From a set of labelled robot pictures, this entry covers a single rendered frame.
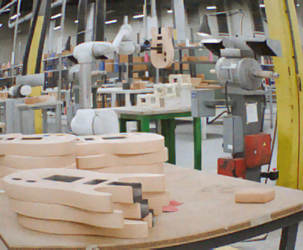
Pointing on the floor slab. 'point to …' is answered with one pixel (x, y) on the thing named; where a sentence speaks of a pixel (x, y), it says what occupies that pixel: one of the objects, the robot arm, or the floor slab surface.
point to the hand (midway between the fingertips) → (158, 48)
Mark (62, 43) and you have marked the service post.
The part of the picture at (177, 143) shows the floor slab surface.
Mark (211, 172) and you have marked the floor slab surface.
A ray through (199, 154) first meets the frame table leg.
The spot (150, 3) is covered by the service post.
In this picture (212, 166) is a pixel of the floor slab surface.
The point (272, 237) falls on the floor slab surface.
